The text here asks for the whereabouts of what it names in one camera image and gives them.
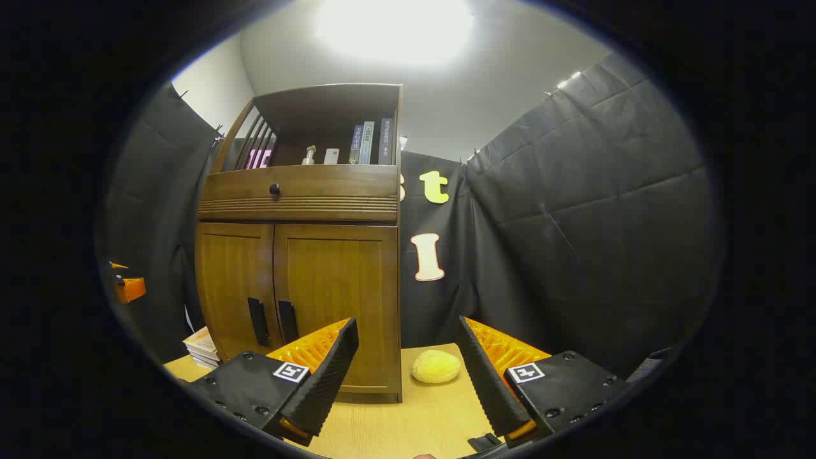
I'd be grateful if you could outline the black door handle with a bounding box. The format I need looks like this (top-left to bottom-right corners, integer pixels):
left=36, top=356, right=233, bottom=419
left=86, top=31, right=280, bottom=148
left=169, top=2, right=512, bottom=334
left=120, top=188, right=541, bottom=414
left=277, top=300, right=299, bottom=345
left=247, top=297, right=271, bottom=347

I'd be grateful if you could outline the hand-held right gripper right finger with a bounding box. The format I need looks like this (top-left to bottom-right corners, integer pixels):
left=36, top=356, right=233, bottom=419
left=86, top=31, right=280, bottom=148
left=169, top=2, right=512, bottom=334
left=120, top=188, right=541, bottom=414
left=454, top=316, right=632, bottom=447

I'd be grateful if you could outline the ceiling light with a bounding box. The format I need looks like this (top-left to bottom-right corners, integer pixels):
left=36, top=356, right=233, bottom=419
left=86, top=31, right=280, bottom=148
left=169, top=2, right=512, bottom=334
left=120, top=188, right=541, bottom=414
left=316, top=0, right=476, bottom=64

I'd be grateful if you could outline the wooden cabinet door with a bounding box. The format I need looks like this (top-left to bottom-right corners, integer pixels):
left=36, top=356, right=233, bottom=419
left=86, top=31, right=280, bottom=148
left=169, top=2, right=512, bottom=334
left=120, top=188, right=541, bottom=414
left=194, top=222, right=284, bottom=361
left=273, top=223, right=402, bottom=396

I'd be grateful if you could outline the yellow round sponge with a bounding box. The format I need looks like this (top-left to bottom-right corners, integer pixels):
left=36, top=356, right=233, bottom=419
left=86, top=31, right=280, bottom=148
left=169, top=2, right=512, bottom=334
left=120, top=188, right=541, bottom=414
left=411, top=349, right=462, bottom=384

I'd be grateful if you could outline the black backdrop cloth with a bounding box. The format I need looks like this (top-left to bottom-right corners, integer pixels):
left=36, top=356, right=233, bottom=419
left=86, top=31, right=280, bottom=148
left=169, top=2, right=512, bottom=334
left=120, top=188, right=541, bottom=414
left=96, top=51, right=727, bottom=377

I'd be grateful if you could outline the stack of white books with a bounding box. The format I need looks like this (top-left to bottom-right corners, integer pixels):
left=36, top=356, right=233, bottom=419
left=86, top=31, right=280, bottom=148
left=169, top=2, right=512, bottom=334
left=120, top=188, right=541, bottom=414
left=183, top=326, right=224, bottom=370

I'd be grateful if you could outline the black mesh chair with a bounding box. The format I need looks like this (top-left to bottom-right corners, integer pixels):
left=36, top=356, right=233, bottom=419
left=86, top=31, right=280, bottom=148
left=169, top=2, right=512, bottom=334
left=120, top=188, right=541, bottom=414
left=628, top=347, right=676, bottom=383

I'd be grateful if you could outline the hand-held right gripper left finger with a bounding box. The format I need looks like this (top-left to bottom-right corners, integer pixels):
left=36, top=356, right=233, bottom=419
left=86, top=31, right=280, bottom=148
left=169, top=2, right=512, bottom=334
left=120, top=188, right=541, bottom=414
left=185, top=317, right=360, bottom=447

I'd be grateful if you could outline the wooden double-door shoe cabinet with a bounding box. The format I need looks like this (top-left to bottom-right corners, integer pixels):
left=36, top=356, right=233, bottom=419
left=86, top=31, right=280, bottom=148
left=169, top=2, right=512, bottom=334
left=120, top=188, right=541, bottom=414
left=194, top=83, right=404, bottom=404

